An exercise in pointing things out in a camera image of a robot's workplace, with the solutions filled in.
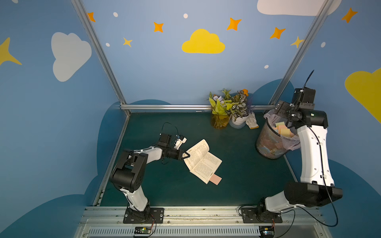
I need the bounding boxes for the purple covered book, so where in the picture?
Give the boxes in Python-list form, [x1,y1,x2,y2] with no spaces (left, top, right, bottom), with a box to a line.
[183,139,222,184]

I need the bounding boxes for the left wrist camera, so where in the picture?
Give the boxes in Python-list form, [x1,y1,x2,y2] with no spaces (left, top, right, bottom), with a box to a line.
[174,135,187,150]

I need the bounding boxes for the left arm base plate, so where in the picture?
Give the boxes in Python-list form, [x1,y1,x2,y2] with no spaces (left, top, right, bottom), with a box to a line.
[123,207,165,224]

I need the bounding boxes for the white work glove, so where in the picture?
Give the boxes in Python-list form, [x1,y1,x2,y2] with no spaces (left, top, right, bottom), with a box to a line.
[246,112,259,130]

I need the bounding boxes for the aluminium frame back bar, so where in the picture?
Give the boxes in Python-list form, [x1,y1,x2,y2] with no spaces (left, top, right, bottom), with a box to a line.
[120,104,277,113]

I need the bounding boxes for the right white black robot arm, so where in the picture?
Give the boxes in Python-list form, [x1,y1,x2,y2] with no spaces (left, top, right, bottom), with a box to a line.
[264,101,343,213]

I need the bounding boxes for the black mesh trash bin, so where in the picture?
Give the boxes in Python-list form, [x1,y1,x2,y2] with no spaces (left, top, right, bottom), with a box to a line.
[256,119,290,159]

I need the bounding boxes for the green plant in amber vase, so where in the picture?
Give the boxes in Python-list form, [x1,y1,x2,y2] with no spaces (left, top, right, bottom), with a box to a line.
[208,89,234,129]

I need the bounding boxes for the translucent plastic bin liner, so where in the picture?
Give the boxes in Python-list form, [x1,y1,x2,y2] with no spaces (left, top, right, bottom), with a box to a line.
[264,110,301,151]

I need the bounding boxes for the aluminium frame right post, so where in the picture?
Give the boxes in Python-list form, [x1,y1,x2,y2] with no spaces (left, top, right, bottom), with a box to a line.
[268,0,334,106]

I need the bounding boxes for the aluminium front rail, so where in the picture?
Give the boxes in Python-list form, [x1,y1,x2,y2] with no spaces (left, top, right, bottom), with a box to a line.
[74,206,332,238]

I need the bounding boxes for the aluminium frame post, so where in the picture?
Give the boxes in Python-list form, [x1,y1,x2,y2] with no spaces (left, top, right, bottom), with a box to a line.
[268,0,334,106]
[71,0,131,117]

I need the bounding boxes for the patterned plant in white pot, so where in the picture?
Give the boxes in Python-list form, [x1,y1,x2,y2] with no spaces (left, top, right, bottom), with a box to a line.
[229,89,252,129]

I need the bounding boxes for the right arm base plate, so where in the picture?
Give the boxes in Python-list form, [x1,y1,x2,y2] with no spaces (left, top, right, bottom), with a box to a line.
[239,207,283,224]

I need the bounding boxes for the right circuit board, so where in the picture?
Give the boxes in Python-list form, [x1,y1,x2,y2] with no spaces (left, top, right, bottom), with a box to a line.
[259,226,275,238]

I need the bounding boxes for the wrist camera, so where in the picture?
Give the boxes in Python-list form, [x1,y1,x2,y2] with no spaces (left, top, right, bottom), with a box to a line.
[292,88,316,110]
[174,135,187,150]

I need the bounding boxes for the left circuit board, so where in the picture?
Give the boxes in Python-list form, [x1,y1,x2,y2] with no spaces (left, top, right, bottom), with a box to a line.
[134,227,151,237]

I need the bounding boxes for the discarded sticky notes in bin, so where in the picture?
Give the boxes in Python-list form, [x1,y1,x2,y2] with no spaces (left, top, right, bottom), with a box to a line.
[272,122,295,138]

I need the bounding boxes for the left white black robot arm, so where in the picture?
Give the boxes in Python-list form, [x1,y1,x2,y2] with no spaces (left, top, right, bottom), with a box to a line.
[110,146,190,216]

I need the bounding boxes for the aluminium frame left post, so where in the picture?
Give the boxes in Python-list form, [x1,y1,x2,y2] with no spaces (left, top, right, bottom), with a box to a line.
[71,0,131,117]

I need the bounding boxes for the circuit board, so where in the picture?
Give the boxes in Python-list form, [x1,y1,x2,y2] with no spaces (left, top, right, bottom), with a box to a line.
[259,226,275,238]
[134,227,151,237]

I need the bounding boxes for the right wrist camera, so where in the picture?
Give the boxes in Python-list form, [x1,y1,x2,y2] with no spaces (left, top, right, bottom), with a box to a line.
[292,88,316,110]

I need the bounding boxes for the pink sticky note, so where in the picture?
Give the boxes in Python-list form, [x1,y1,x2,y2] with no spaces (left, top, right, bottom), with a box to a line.
[209,174,222,185]

